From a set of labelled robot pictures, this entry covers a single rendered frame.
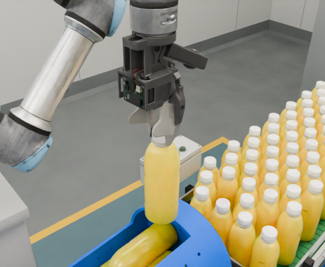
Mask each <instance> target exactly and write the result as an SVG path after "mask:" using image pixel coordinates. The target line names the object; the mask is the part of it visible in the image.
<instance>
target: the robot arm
mask: <svg viewBox="0 0 325 267"><path fill-rule="evenodd" d="M53 1H54V2H55V3H57V4H58V5H60V6H61V7H63V8H64V9H66V12H65V14H64V16H63V17H64V21H65V27H64V29H63V31H62V32H61V34H60V36H59V38H58V39H57V41H56V43H55V45H54V46H53V48H52V50H51V52H50V54H49V55H48V57H47V59H46V61H45V62H44V64H43V66H42V68H41V69H40V71H39V73H38V75H37V76H36V78H35V80H34V82H33V83H32V85H31V87H30V89H29V90H28V92H27V94H26V96H25V98H24V99H23V101H22V103H21V105H20V106H19V107H16V108H12V109H10V111H9V113H8V115H6V114H3V113H1V112H0V163H2V164H5V165H7V166H9V167H10V168H14V169H16V170H19V171H21V172H29V171H31V170H32V169H34V168H35V167H36V166H37V165H38V164H39V163H40V161H41V160H42V159H43V157H44V156H45V154H46V153H47V151H48V149H49V147H50V146H51V144H52V137H51V136H50V133H51V131H52V128H51V125H50V121H51V119H52V118H53V116H54V114H55V112H56V111H57V109H58V107H59V105H60V104H61V102H62V100H63V98H64V96H65V95H66V93H67V91H68V89H69V88H70V86H71V84H72V82H73V80H74V79H75V77H76V75H77V73H78V72H79V70H80V69H81V67H82V65H83V63H84V62H85V60H86V58H87V56H88V54H89V53H90V51H91V49H92V47H93V46H94V44H95V43H97V42H100V41H103V40H104V38H105V37H106V36H107V37H112V36H113V35H114V33H115V32H116V30H117V28H118V27H119V25H120V22H121V20H122V18H123V15H124V13H125V10H126V6H127V0H53ZM178 1H179V0H129V15H130V28H131V29H132V31H131V35H128V36H125V37H123V38H122V47H123V60H124V67H123V68H121V69H118V70H117V74H118V94H119V98H122V97H124V100H125V101H127V102H129V103H131V104H133V105H135V106H137V107H138V108H137V109H136V110H135V111H134V112H133V113H132V114H131V115H130V117H129V123H130V124H138V123H145V126H146V130H147V132H148V135H149V136H150V137H152V135H153V137H163V136H165V140H166V146H170V145H171V144H172V142H173V141H174V139H175V137H176V135H177V132H178V130H179V127H180V123H181V122H182V118H183V114H184V111H185V105H186V103H185V95H184V93H183V85H181V76H180V74H179V72H178V68H176V67H175V63H173V62H171V61H168V60H166V59H164V58H163V57H167V58H169V59H172V60H175V61H178V62H180V63H183V65H184V66H185V67H186V68H188V69H196V68H199V69H202V70H204V69H205V67H206V64H207V61H208V57H206V56H204V55H201V53H200V52H199V51H198V50H196V49H187V48H185V47H182V46H180V45H178V44H175V43H174V42H175V41H176V33H177V32H176V29H177V27H178ZM121 77H123V87H124V90H123V91H121V81H120V78H121ZM167 100H169V101H168V103H167V102H165V101H167ZM159 107H160V118H159V120H158V122H156V119H157V108H159ZM0 110H1V106H0Z"/></svg>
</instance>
